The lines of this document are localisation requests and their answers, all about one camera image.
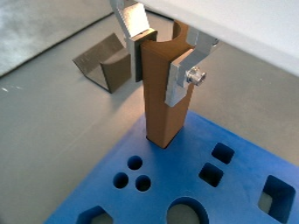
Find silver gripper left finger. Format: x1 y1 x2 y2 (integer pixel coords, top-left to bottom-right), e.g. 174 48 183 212
109 0 158 82

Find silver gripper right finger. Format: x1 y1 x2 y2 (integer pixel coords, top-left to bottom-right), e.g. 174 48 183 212
164 27 220 107

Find brown arch block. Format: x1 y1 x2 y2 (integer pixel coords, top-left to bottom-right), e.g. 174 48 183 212
142 21 194 149

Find dark olive arch holder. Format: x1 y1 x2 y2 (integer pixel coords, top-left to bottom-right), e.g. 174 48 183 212
72 33 131 94

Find blue shape sorter board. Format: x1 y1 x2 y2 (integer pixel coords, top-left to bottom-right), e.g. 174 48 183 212
44 113 299 224

